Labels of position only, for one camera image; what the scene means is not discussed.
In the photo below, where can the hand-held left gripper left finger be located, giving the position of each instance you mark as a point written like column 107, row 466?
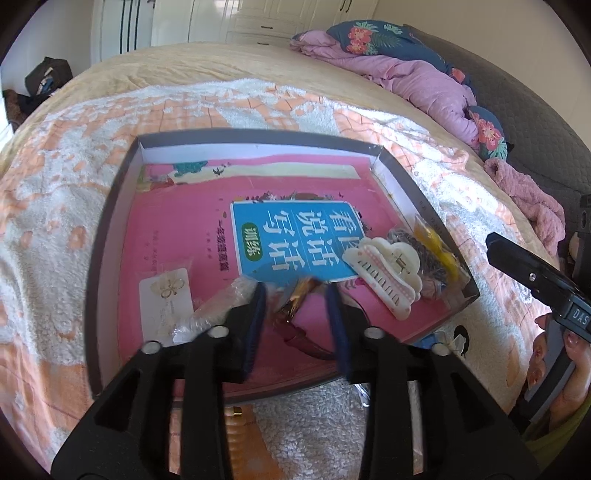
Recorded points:
column 254, row 323

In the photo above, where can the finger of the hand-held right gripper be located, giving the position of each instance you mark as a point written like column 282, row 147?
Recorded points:
column 521, row 265

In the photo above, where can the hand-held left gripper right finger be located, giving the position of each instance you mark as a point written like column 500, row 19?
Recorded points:
column 337, row 332

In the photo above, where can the clear plastic packet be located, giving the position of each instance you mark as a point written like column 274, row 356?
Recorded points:
column 217, row 307

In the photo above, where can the cream hair claw clip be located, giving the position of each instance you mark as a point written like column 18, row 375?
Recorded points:
column 383, row 267

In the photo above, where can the white card with gold brooch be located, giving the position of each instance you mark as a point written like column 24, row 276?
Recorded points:
column 161, row 300

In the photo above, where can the grey shallow cardboard box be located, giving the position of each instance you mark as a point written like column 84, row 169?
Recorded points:
column 104, row 277

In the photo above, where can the person's right hand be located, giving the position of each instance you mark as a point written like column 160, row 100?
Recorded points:
column 577, row 392

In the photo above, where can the pink knitted towel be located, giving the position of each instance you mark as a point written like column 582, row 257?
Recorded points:
column 531, row 198

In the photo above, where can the small blue box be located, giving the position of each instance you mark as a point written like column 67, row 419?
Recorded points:
column 427, row 344

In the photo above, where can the pink book with blue label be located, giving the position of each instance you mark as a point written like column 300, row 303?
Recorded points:
column 184, row 221

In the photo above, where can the yellow-green garment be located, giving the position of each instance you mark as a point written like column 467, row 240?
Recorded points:
column 558, row 438

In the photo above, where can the small dark blue floral pillow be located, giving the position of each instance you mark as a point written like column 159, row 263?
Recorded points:
column 489, row 131

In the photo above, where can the grey padded headboard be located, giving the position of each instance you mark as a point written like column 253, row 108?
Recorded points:
column 531, row 106

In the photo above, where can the orange and white fluffy blanket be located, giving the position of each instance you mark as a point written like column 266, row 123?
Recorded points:
column 69, row 207

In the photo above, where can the pink duvet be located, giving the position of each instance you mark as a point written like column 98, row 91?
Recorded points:
column 406, row 78

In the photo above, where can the bed with beige sheet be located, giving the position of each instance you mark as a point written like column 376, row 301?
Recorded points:
column 207, row 60

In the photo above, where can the large dark blue floral pillow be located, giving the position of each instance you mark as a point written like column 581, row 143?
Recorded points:
column 369, row 34

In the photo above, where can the white glossy wardrobe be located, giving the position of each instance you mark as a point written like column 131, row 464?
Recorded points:
column 207, row 18

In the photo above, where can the dark patterned bag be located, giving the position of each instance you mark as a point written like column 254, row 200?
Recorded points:
column 16, row 108

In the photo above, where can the black bag on floor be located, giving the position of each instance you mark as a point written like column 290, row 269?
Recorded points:
column 48, row 74

